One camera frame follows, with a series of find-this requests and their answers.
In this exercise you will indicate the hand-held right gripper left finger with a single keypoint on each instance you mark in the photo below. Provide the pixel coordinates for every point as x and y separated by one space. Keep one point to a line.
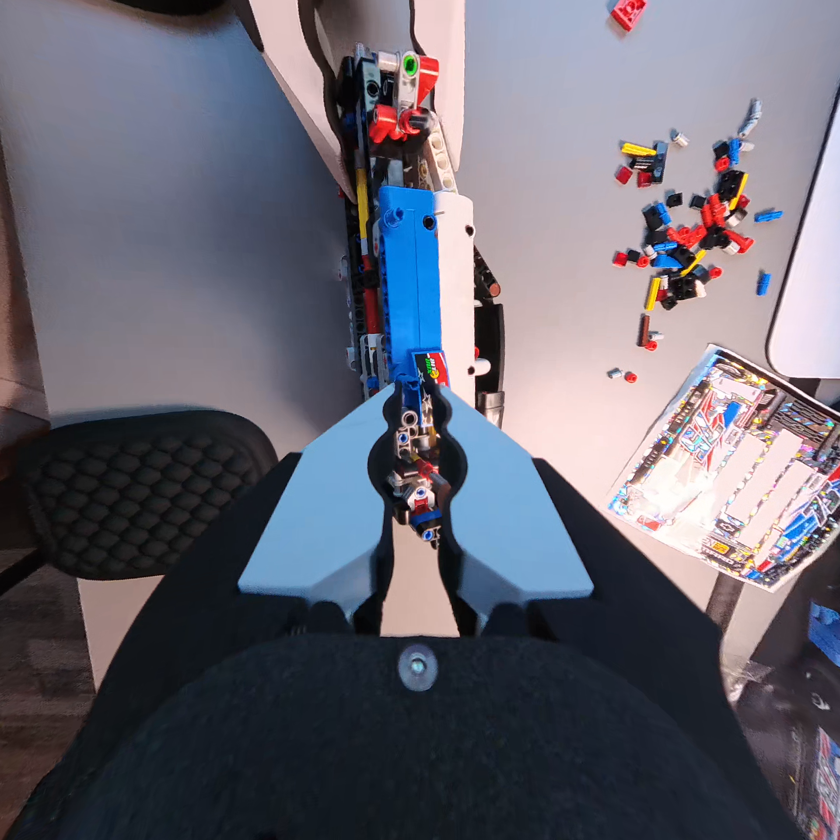
321 525

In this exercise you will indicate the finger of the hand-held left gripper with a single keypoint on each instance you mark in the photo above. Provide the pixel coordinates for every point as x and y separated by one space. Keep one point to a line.
449 39
289 52

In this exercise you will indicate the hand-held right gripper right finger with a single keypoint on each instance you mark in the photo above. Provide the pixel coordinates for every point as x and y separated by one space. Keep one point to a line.
518 525

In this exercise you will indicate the lego car model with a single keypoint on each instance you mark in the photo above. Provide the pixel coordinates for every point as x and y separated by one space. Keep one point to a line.
407 282

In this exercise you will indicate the red square lego plate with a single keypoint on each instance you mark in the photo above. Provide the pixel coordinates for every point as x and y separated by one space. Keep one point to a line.
628 13

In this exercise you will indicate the pile of small lego pieces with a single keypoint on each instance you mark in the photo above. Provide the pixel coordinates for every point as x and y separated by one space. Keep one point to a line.
689 223

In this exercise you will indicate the dark lego set box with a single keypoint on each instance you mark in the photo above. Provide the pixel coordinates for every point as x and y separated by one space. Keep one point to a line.
800 722

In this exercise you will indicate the holographic sticker sheet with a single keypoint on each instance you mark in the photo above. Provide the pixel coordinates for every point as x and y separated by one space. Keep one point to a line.
735 479

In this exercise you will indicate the white book stand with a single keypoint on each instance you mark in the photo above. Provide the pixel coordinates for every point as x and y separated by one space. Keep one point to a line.
814 262

